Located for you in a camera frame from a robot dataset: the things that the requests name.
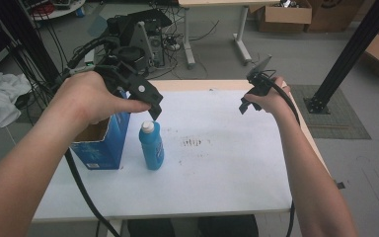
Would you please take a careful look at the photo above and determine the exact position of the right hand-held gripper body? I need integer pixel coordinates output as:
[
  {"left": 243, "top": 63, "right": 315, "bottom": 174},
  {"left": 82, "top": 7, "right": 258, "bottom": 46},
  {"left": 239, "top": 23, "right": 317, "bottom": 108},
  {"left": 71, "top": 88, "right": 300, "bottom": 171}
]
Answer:
[{"left": 246, "top": 53, "right": 275, "bottom": 99}]

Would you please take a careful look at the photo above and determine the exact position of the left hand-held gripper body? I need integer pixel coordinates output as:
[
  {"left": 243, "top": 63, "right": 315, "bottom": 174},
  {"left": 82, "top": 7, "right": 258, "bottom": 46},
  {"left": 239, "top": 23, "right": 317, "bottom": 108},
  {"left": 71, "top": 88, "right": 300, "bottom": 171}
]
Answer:
[{"left": 93, "top": 64, "right": 164, "bottom": 114}]

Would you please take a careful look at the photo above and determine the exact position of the person's right hand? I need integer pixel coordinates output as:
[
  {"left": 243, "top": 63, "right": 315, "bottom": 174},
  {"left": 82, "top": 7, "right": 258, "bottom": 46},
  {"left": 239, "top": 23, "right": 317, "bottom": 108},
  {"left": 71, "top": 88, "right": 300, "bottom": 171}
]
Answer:
[{"left": 243, "top": 76, "right": 293, "bottom": 117}]

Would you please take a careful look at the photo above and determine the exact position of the person's left hand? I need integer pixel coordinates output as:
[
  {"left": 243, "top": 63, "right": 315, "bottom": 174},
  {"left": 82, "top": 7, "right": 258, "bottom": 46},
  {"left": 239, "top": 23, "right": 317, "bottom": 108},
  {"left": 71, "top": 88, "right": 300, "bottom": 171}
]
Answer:
[{"left": 49, "top": 70, "right": 153, "bottom": 133}]

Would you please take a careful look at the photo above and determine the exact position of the blue bottle with white cap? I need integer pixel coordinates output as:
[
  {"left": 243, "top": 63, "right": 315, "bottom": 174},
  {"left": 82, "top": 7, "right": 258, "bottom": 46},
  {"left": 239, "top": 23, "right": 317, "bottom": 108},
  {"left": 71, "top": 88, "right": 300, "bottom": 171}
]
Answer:
[{"left": 138, "top": 119, "right": 165, "bottom": 172}]

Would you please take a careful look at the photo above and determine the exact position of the black and grey equipment stand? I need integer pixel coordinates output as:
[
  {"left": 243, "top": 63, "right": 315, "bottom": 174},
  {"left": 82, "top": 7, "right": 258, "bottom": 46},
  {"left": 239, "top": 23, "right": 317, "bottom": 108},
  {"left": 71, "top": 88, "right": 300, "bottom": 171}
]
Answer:
[{"left": 93, "top": 8, "right": 174, "bottom": 75}]

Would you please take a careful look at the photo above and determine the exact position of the blue cardboard box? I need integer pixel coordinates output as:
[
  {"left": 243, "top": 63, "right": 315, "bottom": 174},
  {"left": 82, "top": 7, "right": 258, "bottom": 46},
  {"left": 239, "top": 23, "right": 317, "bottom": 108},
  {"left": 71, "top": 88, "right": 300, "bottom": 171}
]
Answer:
[{"left": 70, "top": 89, "right": 131, "bottom": 171}]

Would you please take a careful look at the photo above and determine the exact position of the open cardboard box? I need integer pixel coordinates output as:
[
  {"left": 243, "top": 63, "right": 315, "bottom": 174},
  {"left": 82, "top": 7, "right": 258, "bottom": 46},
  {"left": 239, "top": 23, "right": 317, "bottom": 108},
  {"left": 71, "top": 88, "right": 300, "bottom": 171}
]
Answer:
[{"left": 256, "top": 0, "right": 314, "bottom": 34}]

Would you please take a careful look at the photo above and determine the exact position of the white table mat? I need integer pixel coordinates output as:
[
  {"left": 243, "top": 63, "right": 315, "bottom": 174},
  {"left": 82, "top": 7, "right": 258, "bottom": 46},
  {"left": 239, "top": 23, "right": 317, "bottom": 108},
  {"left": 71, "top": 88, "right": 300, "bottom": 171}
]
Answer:
[{"left": 33, "top": 88, "right": 294, "bottom": 222}]

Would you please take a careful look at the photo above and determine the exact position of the desk with white legs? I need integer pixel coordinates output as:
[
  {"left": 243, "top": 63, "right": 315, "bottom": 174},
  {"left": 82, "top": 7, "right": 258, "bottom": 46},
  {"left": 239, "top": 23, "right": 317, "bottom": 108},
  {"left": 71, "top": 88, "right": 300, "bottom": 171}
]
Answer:
[{"left": 177, "top": 0, "right": 281, "bottom": 71}]

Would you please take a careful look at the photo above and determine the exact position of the grey floor mat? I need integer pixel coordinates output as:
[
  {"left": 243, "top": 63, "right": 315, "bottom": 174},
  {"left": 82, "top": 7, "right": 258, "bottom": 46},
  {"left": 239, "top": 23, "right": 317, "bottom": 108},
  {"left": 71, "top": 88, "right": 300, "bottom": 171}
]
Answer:
[{"left": 289, "top": 84, "right": 372, "bottom": 140}]

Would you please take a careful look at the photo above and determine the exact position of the large cardboard box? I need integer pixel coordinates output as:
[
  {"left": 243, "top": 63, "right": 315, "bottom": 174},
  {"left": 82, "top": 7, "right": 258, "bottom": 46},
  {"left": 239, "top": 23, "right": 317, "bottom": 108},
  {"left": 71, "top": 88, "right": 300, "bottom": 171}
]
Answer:
[{"left": 304, "top": 0, "right": 366, "bottom": 34}]

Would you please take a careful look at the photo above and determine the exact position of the round white table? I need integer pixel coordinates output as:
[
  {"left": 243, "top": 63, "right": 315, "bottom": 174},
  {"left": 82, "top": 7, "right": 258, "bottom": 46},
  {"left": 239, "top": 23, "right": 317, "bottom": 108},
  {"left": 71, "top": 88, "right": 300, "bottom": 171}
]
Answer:
[{"left": 24, "top": 0, "right": 87, "bottom": 22}]

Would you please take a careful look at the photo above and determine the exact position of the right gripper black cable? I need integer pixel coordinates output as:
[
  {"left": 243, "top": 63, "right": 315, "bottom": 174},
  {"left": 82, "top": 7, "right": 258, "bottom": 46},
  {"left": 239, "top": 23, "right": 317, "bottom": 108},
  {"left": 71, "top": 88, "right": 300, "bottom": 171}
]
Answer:
[{"left": 259, "top": 69, "right": 302, "bottom": 237}]

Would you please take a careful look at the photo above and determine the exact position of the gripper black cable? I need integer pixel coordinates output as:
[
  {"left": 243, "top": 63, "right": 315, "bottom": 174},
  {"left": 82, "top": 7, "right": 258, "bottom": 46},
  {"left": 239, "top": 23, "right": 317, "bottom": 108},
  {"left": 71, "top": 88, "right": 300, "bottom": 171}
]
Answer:
[
  {"left": 63, "top": 147, "right": 122, "bottom": 237},
  {"left": 259, "top": 69, "right": 302, "bottom": 237}
]

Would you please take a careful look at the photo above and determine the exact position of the black metal frame post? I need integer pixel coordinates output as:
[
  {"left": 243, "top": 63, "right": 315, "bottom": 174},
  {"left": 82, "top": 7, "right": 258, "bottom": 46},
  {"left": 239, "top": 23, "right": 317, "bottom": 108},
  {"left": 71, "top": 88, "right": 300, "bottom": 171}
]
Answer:
[{"left": 303, "top": 0, "right": 379, "bottom": 116}]

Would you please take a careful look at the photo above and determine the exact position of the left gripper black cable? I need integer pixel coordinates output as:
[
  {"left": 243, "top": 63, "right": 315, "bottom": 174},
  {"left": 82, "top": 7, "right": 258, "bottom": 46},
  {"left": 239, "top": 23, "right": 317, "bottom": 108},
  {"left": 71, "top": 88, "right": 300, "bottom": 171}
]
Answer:
[{"left": 63, "top": 147, "right": 122, "bottom": 237}]

